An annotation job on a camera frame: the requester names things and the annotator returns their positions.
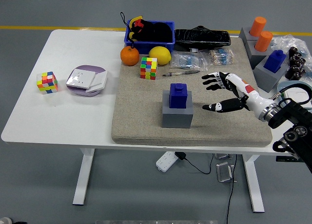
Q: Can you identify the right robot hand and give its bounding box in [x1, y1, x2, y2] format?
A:
[201, 71, 272, 117]

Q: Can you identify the grey seal holder block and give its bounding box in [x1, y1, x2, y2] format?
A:
[246, 37, 273, 70]
[238, 26, 259, 41]
[253, 56, 290, 93]
[162, 90, 194, 129]

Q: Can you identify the orange cylinder seal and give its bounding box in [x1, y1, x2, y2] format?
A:
[250, 16, 268, 37]
[254, 31, 273, 52]

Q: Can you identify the light blue plate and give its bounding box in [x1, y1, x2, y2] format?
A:
[277, 80, 312, 105]

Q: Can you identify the bag of brown resistors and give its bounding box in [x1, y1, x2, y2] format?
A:
[208, 48, 236, 66]

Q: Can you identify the clear crumpled plastic bag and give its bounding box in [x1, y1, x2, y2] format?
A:
[270, 34, 312, 71]

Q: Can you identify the clear ballpoint pen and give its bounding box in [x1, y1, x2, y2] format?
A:
[162, 70, 201, 77]

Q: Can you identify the bag of blue resistors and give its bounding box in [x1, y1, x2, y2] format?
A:
[169, 51, 209, 72]

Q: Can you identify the black table control panel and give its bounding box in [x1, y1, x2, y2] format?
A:
[276, 155, 303, 163]

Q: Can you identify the black plastic-wrapped bar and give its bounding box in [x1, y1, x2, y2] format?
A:
[174, 25, 232, 52]

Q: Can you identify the white table leg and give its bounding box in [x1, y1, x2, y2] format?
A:
[72, 148, 96, 206]
[242, 154, 266, 213]

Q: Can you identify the yellow lemon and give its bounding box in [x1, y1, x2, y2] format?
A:
[149, 46, 172, 65]

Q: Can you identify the colourful four-by-four puzzle cube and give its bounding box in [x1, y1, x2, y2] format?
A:
[139, 56, 158, 80]

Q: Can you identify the grey-brown mat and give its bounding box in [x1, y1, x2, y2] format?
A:
[111, 36, 273, 148]

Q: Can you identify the white power strip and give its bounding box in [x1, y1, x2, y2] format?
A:
[156, 150, 178, 173]

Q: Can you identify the black cloth bag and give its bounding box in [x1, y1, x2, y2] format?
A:
[119, 12, 173, 48]

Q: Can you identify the blue plastic bin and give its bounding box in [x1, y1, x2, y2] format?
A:
[124, 19, 176, 55]

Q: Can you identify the orange fruit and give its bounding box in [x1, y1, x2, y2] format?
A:
[120, 45, 140, 67]

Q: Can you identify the colourful three-by-three puzzle cube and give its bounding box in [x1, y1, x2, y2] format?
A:
[36, 71, 59, 95]

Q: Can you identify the purple plate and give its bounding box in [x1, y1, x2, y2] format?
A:
[66, 64, 108, 97]

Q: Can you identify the small metal bracket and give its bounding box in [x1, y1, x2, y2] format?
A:
[214, 153, 234, 161]

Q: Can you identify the large metal bracket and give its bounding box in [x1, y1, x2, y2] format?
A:
[216, 162, 236, 184]

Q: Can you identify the black adapter cable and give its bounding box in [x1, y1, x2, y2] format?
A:
[185, 153, 215, 175]

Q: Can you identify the long black floor cable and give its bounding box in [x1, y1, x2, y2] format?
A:
[225, 154, 238, 224]

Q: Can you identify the small white switch panel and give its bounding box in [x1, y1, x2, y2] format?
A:
[86, 71, 108, 93]

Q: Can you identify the large white switch panel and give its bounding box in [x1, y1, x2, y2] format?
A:
[65, 68, 96, 91]

